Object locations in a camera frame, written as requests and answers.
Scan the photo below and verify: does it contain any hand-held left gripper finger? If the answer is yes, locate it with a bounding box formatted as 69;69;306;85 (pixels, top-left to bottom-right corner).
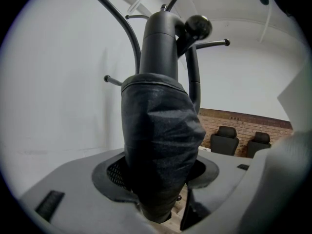
19;149;156;234

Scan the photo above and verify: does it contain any black office chair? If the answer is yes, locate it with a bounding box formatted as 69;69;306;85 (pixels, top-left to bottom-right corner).
247;131;272;159
210;125;240;157

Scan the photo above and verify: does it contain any black metal coat rack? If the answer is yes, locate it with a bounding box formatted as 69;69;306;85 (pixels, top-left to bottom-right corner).
87;0;230;202

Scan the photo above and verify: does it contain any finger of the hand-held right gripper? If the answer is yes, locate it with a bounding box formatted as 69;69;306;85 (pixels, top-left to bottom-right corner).
179;150;255;231

